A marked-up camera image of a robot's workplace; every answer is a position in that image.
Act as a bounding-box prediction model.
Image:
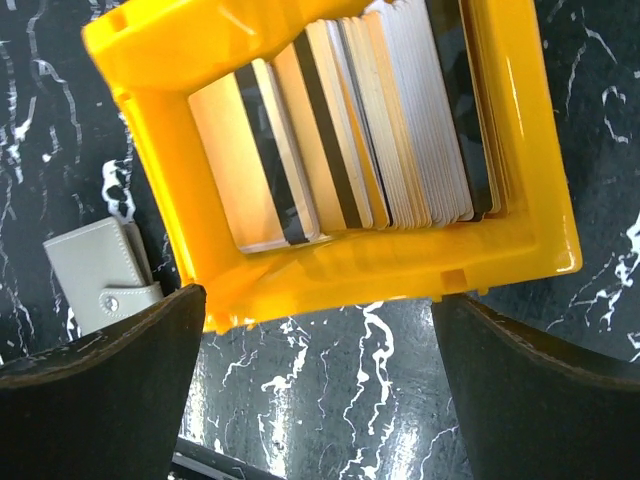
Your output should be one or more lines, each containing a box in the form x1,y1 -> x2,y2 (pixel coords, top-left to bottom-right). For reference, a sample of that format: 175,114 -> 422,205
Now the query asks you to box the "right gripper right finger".
432,295 -> 639,479

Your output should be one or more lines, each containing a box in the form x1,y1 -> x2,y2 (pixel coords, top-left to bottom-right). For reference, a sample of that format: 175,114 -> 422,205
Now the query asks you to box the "stack of credit cards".
188,1 -> 508,254

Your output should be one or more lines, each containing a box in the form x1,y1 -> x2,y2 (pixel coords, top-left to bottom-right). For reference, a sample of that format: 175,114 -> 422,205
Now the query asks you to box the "small yellow card bin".
82,1 -> 583,333

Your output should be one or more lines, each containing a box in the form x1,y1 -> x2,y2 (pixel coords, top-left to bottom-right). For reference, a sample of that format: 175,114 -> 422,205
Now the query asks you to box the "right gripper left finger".
1,285 -> 206,479

